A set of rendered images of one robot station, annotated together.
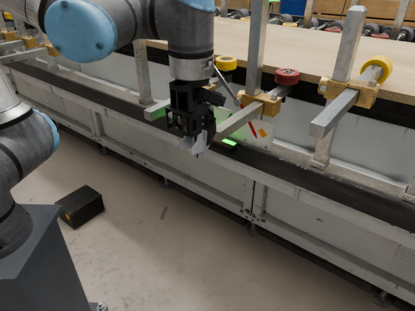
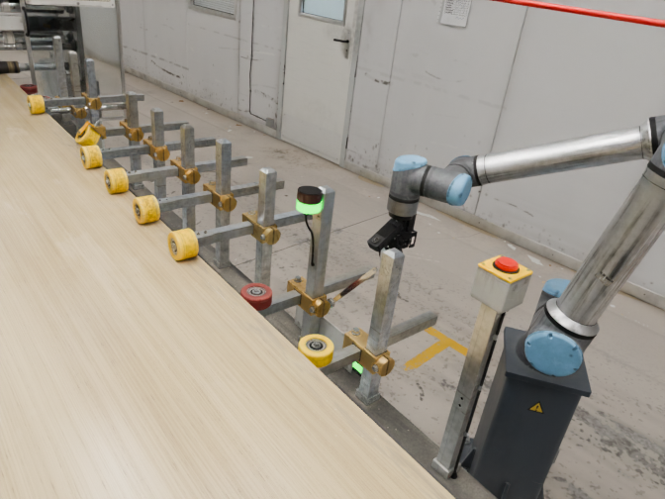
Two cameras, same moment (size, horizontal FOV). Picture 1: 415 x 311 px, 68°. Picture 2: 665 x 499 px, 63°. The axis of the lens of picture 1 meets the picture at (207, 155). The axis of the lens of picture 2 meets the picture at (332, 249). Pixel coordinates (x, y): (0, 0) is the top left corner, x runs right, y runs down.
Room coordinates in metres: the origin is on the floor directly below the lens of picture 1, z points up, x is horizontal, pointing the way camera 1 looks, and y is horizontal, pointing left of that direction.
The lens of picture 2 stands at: (2.11, 0.11, 1.67)
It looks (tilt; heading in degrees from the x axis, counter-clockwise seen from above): 28 degrees down; 190
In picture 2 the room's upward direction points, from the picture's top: 7 degrees clockwise
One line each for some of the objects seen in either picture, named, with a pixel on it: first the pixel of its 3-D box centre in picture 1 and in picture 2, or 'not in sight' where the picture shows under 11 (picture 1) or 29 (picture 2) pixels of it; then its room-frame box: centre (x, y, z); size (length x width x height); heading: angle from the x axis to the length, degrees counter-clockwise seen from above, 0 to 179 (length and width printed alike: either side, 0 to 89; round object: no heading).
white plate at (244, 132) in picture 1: (238, 126); (324, 332); (0.91, -0.10, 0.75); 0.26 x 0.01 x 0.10; 53
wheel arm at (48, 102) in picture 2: not in sight; (91, 99); (-0.18, -1.56, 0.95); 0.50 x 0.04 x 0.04; 143
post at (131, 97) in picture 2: not in sight; (135, 149); (0.15, -1.13, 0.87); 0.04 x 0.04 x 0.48; 53
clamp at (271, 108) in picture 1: (258, 102); (307, 297); (0.90, -0.16, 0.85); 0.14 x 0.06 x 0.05; 53
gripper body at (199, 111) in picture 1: (190, 103); (399, 229); (0.61, 0.04, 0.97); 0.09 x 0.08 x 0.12; 142
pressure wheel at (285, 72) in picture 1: (285, 86); (255, 308); (1.01, -0.27, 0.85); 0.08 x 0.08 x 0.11
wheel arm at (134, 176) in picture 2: not in sight; (185, 168); (0.42, -0.76, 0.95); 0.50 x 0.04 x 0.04; 143
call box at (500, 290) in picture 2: not in sight; (500, 285); (1.22, 0.26, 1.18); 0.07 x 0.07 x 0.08; 53
